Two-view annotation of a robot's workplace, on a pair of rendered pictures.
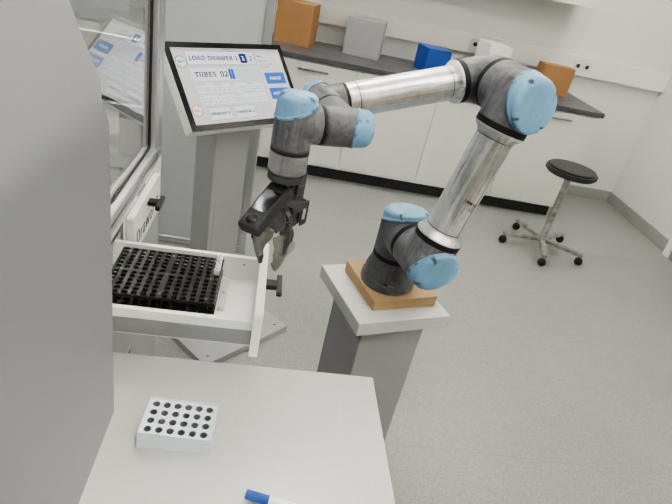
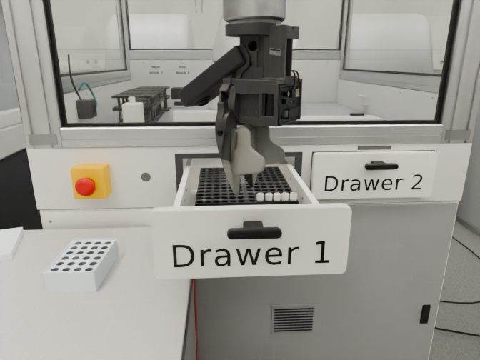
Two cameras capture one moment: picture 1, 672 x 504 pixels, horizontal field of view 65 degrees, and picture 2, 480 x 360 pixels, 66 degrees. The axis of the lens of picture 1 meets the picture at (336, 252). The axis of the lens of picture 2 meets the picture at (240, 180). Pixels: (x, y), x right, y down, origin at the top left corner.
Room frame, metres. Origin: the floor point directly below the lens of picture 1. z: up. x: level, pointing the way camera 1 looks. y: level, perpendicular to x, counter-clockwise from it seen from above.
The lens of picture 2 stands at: (1.00, -0.35, 1.13)
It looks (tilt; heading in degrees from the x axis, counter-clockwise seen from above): 18 degrees down; 97
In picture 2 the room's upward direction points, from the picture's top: straight up
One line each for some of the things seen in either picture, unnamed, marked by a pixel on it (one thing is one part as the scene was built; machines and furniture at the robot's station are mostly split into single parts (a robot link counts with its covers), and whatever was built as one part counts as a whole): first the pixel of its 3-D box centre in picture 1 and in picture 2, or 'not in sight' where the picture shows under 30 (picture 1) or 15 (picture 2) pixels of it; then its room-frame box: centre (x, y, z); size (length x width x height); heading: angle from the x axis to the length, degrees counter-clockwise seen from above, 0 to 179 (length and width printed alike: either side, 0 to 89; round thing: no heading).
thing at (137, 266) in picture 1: (166, 286); (243, 197); (0.93, 0.34, 0.87); 0.22 x 0.18 x 0.06; 100
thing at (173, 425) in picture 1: (179, 425); (83, 263); (0.65, 0.21, 0.78); 0.12 x 0.08 x 0.04; 97
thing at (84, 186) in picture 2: not in sight; (86, 186); (0.59, 0.35, 0.88); 0.04 x 0.03 x 0.04; 10
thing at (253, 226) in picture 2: (273, 284); (253, 229); (0.97, 0.12, 0.91); 0.07 x 0.04 x 0.01; 10
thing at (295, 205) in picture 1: (283, 199); (259, 77); (0.97, 0.13, 1.11); 0.09 x 0.08 x 0.12; 154
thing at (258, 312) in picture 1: (259, 295); (251, 241); (0.96, 0.14, 0.87); 0.29 x 0.02 x 0.11; 10
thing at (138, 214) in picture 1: (144, 212); (373, 175); (1.22, 0.51, 0.87); 0.29 x 0.02 x 0.11; 10
